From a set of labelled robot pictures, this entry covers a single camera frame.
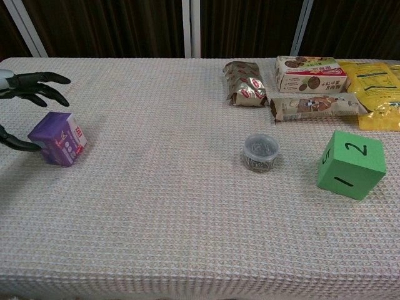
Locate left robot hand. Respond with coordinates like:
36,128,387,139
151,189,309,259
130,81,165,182
0,69,71,153

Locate small purple box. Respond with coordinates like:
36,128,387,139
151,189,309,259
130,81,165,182
27,111,88,167

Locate beige waffle tablecloth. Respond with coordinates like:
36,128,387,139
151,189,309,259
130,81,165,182
0,57,400,300

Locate gold foil snack pack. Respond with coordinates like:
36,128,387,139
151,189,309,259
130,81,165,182
222,61,269,108

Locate clear round container of pins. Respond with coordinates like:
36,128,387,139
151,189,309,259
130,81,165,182
242,133,280,172

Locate cookie box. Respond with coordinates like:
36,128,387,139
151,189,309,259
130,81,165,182
274,56,349,94

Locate brown snack bar wrapper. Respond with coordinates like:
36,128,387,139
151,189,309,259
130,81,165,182
269,92,369,123

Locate green numbered foam cube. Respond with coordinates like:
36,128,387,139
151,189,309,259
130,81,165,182
316,130,388,201

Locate yellow snack bag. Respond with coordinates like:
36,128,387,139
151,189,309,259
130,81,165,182
338,60,400,131

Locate white folding screen frame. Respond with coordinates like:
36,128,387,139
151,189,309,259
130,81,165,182
2,0,315,59

